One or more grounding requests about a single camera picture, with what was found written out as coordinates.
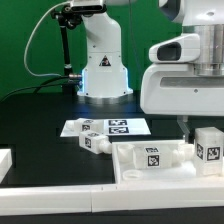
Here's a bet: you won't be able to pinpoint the grey cable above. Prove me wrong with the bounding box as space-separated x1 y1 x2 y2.
23 0 73 79

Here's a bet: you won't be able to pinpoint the black camera stand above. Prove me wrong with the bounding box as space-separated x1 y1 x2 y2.
51 5 82 96

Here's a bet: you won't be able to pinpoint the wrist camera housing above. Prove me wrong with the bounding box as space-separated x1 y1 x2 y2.
149 33 200 63

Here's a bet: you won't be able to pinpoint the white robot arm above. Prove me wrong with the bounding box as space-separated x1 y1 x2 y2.
70 0 224 117

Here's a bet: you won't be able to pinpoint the white U-shaped fence wall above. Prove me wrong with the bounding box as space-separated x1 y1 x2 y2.
0 148 224 216

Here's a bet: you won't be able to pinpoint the black cables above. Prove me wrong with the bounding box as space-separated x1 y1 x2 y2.
0 75 83 103

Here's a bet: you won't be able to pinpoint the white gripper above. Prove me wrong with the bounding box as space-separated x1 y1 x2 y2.
140 64 224 142

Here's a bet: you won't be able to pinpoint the white marker sheet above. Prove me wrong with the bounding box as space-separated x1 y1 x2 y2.
60 118 151 137

